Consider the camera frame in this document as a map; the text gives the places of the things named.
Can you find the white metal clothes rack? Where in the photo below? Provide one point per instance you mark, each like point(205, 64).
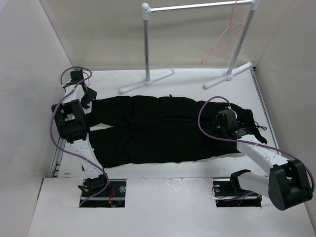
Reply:
point(177, 34)

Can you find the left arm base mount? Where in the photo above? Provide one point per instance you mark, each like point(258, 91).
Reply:
point(112, 197)

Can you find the black trousers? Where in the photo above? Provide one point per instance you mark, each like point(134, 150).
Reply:
point(146, 129)

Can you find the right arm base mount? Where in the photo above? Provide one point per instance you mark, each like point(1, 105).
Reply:
point(228, 194)

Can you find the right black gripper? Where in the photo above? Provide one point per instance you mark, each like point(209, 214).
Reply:
point(215, 122)

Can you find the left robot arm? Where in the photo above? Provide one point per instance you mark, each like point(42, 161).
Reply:
point(70, 119)

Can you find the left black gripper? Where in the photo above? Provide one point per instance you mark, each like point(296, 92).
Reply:
point(92, 96)

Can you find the pink wire hanger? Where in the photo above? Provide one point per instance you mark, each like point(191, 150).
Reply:
point(216, 47)

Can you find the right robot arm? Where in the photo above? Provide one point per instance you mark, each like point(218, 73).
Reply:
point(285, 182)

